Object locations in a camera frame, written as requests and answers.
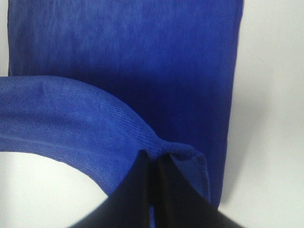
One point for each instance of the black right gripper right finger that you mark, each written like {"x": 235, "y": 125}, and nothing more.
{"x": 178, "y": 203}

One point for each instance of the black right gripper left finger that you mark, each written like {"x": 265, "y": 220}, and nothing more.
{"x": 128, "y": 205}

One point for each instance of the blue microfiber towel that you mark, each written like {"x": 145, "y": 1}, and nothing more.
{"x": 92, "y": 82}

